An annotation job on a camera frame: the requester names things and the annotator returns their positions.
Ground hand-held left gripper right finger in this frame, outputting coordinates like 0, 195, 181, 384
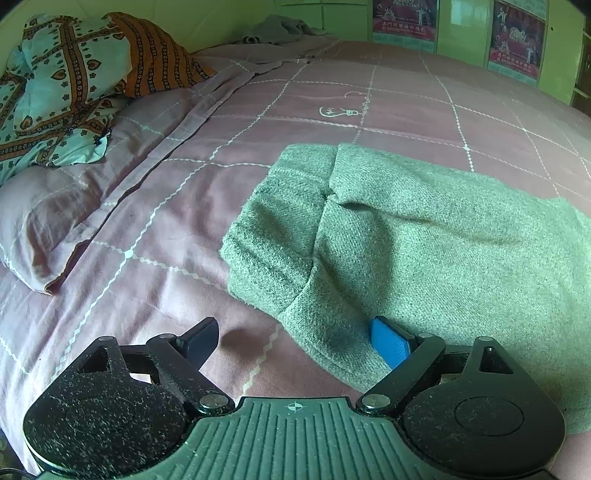
356, 316, 515, 417

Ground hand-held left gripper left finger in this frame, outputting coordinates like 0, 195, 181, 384
78, 316, 235, 417

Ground grey-green pants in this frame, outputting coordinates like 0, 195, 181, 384
220, 143, 591, 435

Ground pink pillow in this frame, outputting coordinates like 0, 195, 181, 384
0, 164, 100, 295

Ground pink checked bed sheet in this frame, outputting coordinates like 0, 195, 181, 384
0, 38, 591, 476

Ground teal and orange patterned quilt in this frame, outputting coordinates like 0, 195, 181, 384
0, 12, 218, 185

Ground brown wooden door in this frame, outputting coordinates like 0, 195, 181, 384
571, 37, 591, 108

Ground grey crumpled cloth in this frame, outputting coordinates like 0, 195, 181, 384
238, 14, 329, 46

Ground green wardrobe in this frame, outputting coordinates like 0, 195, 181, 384
275, 0, 591, 108

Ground wall poster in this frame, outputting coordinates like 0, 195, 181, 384
488, 0, 547, 80
372, 0, 438, 42

